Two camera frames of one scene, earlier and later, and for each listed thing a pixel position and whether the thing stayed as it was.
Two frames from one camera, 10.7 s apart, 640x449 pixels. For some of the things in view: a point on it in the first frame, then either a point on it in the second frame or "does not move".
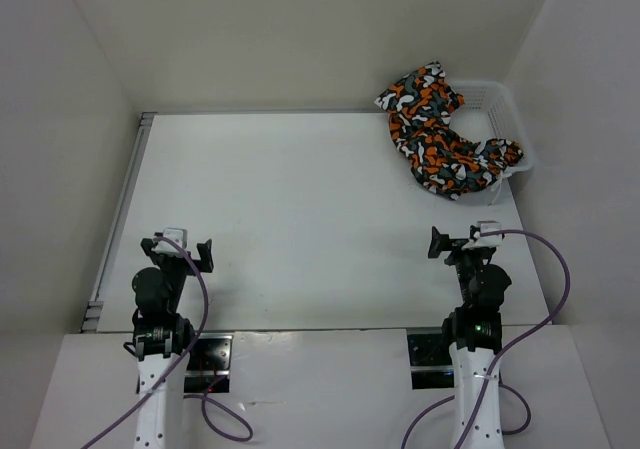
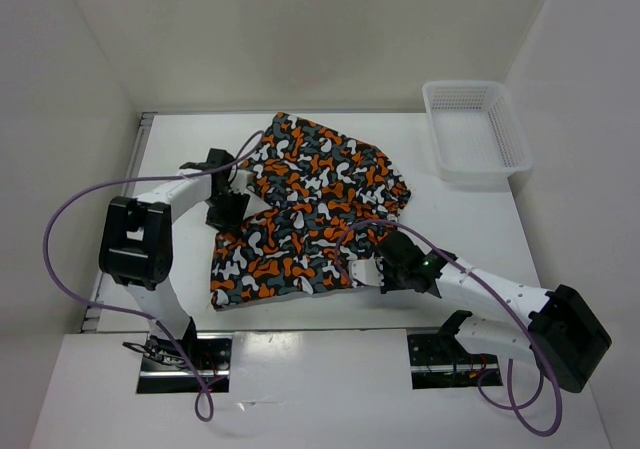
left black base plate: (208, 364) does not move
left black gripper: (205, 262) to (232, 220)
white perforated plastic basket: (488, 113) does not move
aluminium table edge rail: (92, 318) does not move
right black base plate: (430, 361) does not move
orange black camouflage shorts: (420, 104) to (317, 203)
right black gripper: (442, 241) to (388, 284)
